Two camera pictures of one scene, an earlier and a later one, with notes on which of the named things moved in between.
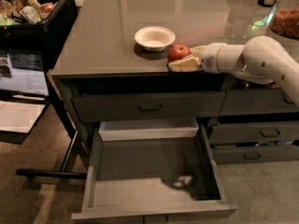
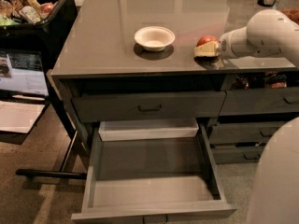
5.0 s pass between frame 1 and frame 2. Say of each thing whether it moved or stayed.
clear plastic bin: stayed
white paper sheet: stayed
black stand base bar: stayed
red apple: moved
